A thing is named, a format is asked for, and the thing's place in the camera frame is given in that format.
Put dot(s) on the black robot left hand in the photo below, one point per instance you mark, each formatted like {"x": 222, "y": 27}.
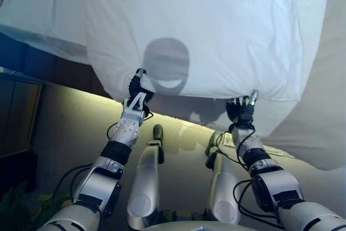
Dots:
{"x": 139, "y": 90}

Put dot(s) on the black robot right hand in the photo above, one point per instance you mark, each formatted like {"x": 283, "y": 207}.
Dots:
{"x": 240, "y": 109}

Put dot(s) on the white duvet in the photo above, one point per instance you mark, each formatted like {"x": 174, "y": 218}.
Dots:
{"x": 202, "y": 20}

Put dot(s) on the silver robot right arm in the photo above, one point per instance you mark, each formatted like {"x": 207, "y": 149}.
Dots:
{"x": 275, "y": 179}

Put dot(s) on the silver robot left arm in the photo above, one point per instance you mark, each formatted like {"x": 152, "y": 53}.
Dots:
{"x": 102, "y": 177}

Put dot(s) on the white bed sheet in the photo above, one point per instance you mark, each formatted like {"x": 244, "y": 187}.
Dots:
{"x": 48, "y": 6}

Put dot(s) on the silver robot right leg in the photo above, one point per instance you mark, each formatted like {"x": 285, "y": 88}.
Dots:
{"x": 223, "y": 185}

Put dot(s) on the silver robot torso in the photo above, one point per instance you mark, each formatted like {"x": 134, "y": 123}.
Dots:
{"x": 211, "y": 227}

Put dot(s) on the wooden nightstand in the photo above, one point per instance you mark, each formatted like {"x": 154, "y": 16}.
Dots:
{"x": 19, "y": 112}

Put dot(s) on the green potted plant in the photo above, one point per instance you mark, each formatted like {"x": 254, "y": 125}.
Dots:
{"x": 19, "y": 204}

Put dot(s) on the brown padded bed frame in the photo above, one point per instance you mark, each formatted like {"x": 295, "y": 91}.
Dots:
{"x": 65, "y": 71}

